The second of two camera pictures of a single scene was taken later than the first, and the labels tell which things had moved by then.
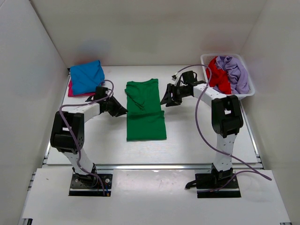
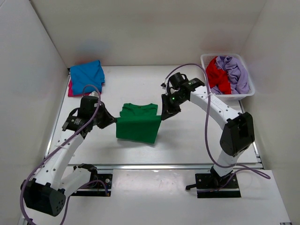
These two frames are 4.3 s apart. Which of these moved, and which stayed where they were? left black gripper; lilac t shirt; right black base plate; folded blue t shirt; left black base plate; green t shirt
Moved: green t shirt; left black gripper
Stayed: lilac t shirt; right black base plate; folded blue t shirt; left black base plate
